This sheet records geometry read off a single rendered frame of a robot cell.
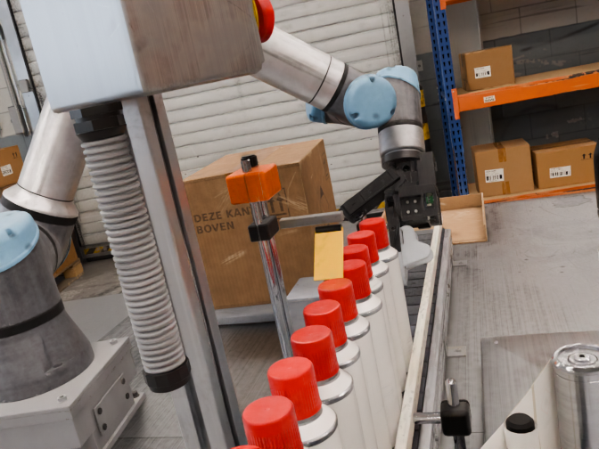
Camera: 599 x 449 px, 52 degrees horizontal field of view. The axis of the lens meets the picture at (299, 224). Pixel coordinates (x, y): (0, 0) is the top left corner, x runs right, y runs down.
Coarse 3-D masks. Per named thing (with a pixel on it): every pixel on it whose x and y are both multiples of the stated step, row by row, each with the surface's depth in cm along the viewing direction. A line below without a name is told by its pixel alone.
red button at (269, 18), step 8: (256, 0) 44; (264, 0) 44; (264, 8) 44; (272, 8) 44; (264, 16) 44; (272, 16) 44; (264, 24) 44; (272, 24) 44; (264, 32) 45; (272, 32) 45; (264, 40) 45
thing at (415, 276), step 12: (444, 228) 138; (420, 240) 133; (408, 276) 113; (420, 276) 112; (408, 288) 108; (420, 288) 107; (408, 300) 103; (420, 300) 102; (432, 300) 101; (408, 312) 98; (432, 312) 97; (432, 324) 98; (420, 396) 74; (420, 408) 72
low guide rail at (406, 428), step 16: (432, 240) 120; (432, 272) 104; (432, 288) 100; (416, 336) 82; (416, 352) 78; (416, 368) 74; (416, 384) 71; (416, 400) 69; (400, 416) 65; (400, 432) 62; (400, 448) 60
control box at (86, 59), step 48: (48, 0) 43; (96, 0) 38; (144, 0) 36; (192, 0) 38; (240, 0) 41; (48, 48) 46; (96, 48) 40; (144, 48) 37; (192, 48) 39; (240, 48) 41; (48, 96) 49; (96, 96) 42
